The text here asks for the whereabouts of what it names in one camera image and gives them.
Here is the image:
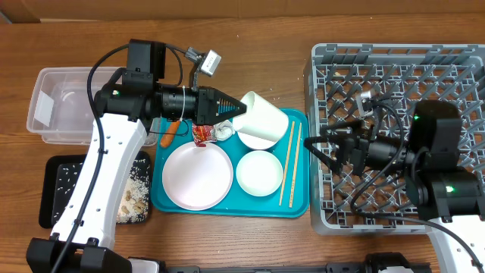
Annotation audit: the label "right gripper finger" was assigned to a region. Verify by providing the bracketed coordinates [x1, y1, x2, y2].
[304, 135, 343, 175]
[320, 120, 363, 137]

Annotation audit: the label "pale green bowl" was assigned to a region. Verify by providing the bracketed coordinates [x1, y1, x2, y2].
[236, 150, 283, 197]

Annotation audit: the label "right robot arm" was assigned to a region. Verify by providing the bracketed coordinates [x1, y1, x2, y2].
[304, 100, 484, 272]

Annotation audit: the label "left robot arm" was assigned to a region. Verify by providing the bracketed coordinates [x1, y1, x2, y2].
[26, 39, 246, 272]

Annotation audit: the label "grey dishwasher rack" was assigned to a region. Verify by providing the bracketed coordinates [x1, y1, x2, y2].
[304, 43, 484, 235]

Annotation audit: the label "black food waste tray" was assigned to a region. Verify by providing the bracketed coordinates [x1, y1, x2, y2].
[39, 151, 152, 229]

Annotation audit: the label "red snack wrapper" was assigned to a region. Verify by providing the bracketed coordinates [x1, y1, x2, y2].
[192, 124, 217, 147]

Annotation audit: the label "pink white bowl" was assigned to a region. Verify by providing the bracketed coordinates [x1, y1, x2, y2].
[237, 132, 277, 150]

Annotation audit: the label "left wooden chopstick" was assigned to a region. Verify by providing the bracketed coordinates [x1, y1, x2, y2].
[279, 121, 295, 206]

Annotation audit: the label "orange carrot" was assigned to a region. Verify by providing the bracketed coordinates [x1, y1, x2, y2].
[160, 121, 180, 148]

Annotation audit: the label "teal plastic tray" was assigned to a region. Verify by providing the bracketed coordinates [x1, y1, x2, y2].
[151, 108, 311, 218]

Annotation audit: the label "large white plate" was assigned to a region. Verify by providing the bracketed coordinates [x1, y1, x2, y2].
[162, 142, 233, 211]

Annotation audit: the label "rice and peanut scraps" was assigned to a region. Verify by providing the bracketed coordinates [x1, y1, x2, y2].
[51, 154, 152, 224]

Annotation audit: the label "clear plastic bin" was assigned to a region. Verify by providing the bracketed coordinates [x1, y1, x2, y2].
[26, 67, 160, 147]

